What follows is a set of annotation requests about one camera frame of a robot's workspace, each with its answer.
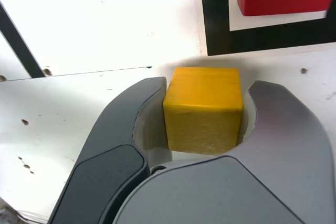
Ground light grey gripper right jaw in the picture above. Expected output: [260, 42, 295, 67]
[112, 79, 336, 224]

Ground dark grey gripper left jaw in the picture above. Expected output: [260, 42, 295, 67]
[48, 76, 174, 224]

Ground yellow cube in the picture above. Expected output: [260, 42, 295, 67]
[162, 66, 244, 156]

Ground black tape square outline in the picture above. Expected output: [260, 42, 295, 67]
[198, 0, 336, 57]

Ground black tape strip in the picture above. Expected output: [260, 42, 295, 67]
[0, 2, 45, 79]

